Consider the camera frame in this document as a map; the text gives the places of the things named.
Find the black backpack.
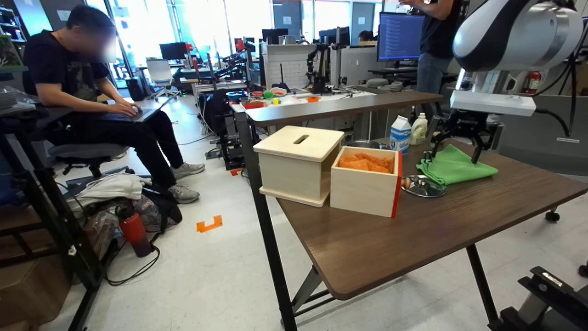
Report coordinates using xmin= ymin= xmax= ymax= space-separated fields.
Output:
xmin=140 ymin=181 xmax=184 ymax=227

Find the red bottle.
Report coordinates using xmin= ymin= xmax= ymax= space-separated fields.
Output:
xmin=118 ymin=209 xmax=154 ymax=257

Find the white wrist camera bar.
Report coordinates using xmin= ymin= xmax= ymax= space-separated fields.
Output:
xmin=448 ymin=89 xmax=538 ymax=117

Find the seated person in black shirt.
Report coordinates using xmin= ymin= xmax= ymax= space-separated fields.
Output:
xmin=22 ymin=3 xmax=208 ymax=205

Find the grey laptop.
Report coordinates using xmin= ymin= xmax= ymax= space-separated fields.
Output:
xmin=103 ymin=97 xmax=171 ymax=124

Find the blue screen monitor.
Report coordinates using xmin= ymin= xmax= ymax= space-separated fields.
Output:
xmin=375 ymin=10 xmax=426 ymax=64

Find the black metal rack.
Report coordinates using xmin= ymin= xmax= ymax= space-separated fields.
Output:
xmin=0 ymin=102 xmax=107 ymax=331

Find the white panel board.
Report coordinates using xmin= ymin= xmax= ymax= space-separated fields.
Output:
xmin=263 ymin=42 xmax=314 ymax=89

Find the orange floor tape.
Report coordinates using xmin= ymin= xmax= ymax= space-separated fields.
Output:
xmin=195 ymin=213 xmax=224 ymax=235

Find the white chair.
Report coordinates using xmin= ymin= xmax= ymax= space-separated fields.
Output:
xmin=145 ymin=54 xmax=178 ymax=95

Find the standing person in dark shirt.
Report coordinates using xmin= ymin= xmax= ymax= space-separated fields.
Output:
xmin=401 ymin=0 xmax=467 ymax=93

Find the dark raised desk shelf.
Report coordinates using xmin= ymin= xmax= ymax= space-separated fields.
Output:
xmin=244 ymin=89 xmax=445 ymax=126

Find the brown cardboard box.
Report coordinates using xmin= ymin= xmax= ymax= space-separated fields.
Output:
xmin=0 ymin=255 xmax=72 ymax=328

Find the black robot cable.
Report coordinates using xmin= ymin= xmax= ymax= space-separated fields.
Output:
xmin=535 ymin=53 xmax=584 ymax=139

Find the grey cloth pile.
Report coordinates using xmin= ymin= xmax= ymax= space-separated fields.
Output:
xmin=70 ymin=170 xmax=145 ymax=209

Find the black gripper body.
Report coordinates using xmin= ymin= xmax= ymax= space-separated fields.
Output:
xmin=448 ymin=111 xmax=505 ymax=141

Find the black office chair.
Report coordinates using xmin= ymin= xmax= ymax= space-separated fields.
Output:
xmin=48 ymin=141 xmax=131 ymax=179

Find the black computer monitor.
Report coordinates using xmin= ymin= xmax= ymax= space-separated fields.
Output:
xmin=160 ymin=40 xmax=189 ymax=60
xmin=318 ymin=25 xmax=351 ymax=49
xmin=261 ymin=27 xmax=290 ymax=45

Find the green cloth towel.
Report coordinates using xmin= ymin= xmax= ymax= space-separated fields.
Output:
xmin=415 ymin=143 xmax=500 ymax=187

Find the pale wooden box with slot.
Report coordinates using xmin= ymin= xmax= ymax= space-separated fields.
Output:
xmin=252 ymin=124 xmax=346 ymax=207

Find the black metal table frame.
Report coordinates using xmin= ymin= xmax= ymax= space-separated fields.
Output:
xmin=244 ymin=115 xmax=511 ymax=331

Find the plastic bottle blue label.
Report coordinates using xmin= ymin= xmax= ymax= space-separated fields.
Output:
xmin=390 ymin=113 xmax=414 ymax=154

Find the wooden drawer box red front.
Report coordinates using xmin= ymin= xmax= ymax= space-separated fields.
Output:
xmin=329 ymin=144 xmax=412 ymax=220

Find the black background robot stand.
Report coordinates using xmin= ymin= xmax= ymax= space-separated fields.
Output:
xmin=303 ymin=42 xmax=335 ymax=95

